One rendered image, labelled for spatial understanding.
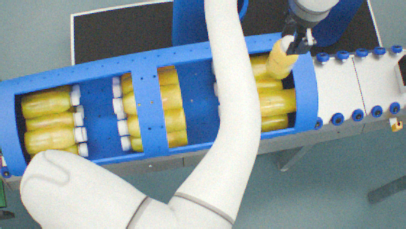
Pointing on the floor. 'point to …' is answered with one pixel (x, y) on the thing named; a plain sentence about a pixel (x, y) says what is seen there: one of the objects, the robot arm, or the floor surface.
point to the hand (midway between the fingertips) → (291, 39)
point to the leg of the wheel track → (292, 155)
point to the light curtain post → (388, 190)
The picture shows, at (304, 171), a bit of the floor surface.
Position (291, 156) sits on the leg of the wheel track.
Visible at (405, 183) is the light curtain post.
